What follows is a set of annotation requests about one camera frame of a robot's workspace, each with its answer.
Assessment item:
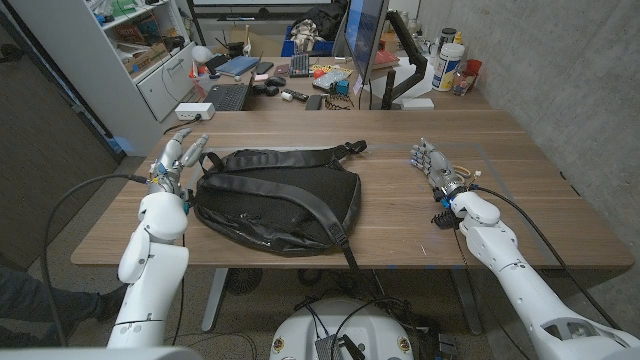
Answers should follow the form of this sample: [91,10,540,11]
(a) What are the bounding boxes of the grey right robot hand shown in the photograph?
[409,138,469,199]

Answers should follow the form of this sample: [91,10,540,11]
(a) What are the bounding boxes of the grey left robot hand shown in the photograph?
[147,127,210,197]

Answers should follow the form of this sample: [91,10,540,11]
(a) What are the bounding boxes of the black backpack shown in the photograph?
[193,139,369,274]

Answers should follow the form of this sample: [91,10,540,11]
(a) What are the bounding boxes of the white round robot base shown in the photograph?
[269,298,415,360]

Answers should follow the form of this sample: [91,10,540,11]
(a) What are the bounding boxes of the white power strip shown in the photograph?
[174,102,216,121]

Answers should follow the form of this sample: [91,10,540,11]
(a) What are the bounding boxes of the small white box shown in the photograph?
[400,97,436,111]

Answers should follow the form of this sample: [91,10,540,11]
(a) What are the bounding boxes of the glass jar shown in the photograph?
[452,69,476,97]

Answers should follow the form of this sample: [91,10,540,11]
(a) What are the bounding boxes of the black laptop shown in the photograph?
[203,54,264,112]

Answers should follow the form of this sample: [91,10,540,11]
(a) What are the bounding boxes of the white wipes canister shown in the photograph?
[431,42,466,93]

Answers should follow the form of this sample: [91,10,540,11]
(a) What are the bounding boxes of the red cup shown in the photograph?
[464,58,484,90]

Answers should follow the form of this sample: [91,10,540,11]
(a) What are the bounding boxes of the white shelf cabinet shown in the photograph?
[9,0,199,156]

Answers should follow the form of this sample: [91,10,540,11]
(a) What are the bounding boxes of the red book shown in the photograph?
[372,49,401,70]

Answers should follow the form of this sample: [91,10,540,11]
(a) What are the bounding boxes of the blue notebook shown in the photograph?
[214,54,261,77]

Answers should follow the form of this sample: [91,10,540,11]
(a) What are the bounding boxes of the black floor fan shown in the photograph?
[225,268,264,296]

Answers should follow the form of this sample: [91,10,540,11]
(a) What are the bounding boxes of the dark lidded bottle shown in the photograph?
[437,27,458,51]

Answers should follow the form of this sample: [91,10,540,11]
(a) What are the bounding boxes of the grey table leg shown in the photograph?
[449,269,484,336]
[201,268,230,333]

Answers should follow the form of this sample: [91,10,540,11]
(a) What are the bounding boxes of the white compact keyboard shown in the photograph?
[312,68,353,91]

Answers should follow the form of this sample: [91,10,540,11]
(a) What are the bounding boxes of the computer monitor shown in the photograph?
[343,0,390,84]

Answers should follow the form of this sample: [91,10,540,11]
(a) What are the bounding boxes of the black keypad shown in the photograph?
[289,53,311,79]

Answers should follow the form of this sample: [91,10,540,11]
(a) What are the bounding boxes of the blue storage bin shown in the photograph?
[280,25,335,58]

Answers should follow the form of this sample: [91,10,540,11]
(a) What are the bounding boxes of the black bag on chair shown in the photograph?
[292,2,349,41]

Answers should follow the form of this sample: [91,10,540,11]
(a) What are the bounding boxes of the person's dark trouser leg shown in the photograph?
[0,264,129,349]

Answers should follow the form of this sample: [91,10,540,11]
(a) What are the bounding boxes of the white robot torso edge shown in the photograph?
[0,346,202,360]

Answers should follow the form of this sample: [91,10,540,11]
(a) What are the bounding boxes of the black coiled wrist cable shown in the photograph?
[431,209,462,231]

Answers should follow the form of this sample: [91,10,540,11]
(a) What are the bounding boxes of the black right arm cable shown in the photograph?
[469,183,621,331]

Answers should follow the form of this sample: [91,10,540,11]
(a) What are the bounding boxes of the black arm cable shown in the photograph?
[40,172,150,347]
[469,183,621,331]

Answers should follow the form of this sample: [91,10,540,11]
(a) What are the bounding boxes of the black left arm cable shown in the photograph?
[40,172,150,347]

